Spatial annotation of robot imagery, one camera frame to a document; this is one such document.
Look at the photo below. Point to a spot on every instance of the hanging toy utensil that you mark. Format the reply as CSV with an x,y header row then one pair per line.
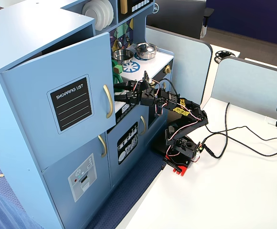
x,y
119,44

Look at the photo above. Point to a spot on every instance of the cabinet door with shopping list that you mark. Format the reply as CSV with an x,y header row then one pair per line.
x,y
33,95

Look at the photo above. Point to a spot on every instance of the blue woven mat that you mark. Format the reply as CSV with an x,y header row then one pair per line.
x,y
119,202

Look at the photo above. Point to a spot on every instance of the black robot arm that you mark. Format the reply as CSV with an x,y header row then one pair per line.
x,y
191,112

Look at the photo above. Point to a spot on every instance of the white toy plate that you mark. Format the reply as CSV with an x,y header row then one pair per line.
x,y
103,12
90,14
111,12

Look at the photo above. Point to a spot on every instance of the gold stove knob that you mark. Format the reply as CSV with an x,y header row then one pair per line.
x,y
168,69

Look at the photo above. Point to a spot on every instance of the yellow wooden board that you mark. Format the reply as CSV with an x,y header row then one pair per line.
x,y
123,7

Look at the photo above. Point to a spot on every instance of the red table clamp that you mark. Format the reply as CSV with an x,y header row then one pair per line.
x,y
180,170

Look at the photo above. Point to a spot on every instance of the open steel toy pot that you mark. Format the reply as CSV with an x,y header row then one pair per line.
x,y
123,57

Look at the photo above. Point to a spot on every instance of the cabinet door with dispenser print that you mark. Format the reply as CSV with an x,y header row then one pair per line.
x,y
55,190

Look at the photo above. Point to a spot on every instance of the black monitor with logo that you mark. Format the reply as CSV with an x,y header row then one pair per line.
x,y
176,16

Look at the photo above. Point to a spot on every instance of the steel pot lid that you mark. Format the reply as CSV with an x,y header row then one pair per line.
x,y
144,47

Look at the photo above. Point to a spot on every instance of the black filament spool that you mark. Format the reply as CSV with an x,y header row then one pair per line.
x,y
216,58

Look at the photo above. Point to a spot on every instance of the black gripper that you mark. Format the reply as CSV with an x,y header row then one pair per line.
x,y
134,93

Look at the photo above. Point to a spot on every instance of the grey desk partition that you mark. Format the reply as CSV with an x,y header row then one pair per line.
x,y
248,83
188,66

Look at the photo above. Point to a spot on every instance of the green wooden toy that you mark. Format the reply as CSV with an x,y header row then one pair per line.
x,y
115,76

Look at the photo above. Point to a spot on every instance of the dishwasher door with dish print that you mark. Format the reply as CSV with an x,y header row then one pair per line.
x,y
141,148

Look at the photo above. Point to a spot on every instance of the blue toy kitchen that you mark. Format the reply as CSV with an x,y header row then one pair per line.
x,y
21,35

